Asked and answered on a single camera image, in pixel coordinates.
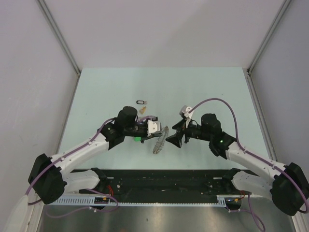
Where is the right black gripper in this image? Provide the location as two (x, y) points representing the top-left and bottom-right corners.
(166, 117), (211, 148)

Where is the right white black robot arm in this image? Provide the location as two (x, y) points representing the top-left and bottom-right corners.
(166, 114), (309, 216)

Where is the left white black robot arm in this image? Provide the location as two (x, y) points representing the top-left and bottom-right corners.
(28, 106), (162, 204)

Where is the brass key with tan tag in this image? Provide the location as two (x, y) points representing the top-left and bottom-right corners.
(139, 106), (146, 115)

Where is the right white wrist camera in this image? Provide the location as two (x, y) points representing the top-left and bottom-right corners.
(180, 105), (194, 127)

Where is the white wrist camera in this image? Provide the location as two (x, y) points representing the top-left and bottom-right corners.
(147, 119), (161, 136)
(180, 105), (194, 127)

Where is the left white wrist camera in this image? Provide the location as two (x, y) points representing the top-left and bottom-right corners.
(147, 119), (161, 136)

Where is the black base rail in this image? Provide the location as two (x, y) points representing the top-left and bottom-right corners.
(72, 169), (244, 198)

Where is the white slotted cable duct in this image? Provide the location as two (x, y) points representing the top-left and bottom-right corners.
(50, 195), (236, 207)

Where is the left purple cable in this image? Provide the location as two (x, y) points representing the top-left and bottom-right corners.
(24, 115), (157, 219)

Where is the purple cable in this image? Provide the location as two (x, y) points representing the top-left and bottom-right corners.
(188, 98), (307, 232)
(24, 115), (157, 219)

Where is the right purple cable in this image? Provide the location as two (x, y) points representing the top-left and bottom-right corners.
(188, 98), (307, 232)

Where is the left aluminium frame post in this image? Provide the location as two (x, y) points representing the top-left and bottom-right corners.
(36, 0), (81, 77)

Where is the aluminium frame post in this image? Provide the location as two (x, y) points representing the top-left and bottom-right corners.
(247, 0), (294, 74)
(36, 0), (81, 77)

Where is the aluminium side rail right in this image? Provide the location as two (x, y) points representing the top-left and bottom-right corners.
(245, 70), (300, 232)

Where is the right aluminium frame post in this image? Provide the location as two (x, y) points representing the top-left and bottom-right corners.
(247, 0), (294, 74)

